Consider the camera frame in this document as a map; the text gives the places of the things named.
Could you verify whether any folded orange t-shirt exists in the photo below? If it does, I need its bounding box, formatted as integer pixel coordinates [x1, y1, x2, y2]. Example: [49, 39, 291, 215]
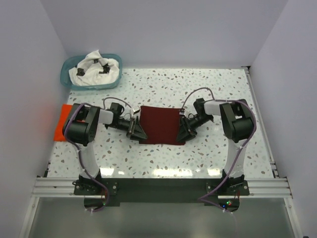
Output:
[53, 104, 72, 142]

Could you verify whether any dark red t-shirt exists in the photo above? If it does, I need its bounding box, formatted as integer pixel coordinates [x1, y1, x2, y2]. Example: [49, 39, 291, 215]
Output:
[139, 106, 185, 145]

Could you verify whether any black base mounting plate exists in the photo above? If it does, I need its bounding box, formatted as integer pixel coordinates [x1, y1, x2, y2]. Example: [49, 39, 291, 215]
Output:
[81, 178, 250, 211]

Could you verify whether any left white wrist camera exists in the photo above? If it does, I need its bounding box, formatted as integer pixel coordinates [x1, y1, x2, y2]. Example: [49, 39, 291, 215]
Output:
[130, 106, 141, 115]

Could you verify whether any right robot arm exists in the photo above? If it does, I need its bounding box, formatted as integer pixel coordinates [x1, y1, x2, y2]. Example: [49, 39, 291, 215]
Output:
[176, 98, 257, 199]

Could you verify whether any white t-shirt with black print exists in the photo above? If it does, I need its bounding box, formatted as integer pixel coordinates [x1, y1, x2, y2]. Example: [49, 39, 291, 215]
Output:
[68, 50, 120, 87]

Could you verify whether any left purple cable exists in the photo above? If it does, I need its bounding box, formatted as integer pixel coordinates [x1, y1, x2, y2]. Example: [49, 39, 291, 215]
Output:
[63, 97, 133, 213]

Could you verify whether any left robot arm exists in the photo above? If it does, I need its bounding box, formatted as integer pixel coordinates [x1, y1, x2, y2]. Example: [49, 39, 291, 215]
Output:
[62, 103, 148, 198]

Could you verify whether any teal plastic basket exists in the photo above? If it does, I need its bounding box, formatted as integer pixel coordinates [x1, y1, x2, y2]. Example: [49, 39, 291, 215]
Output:
[60, 54, 122, 90]

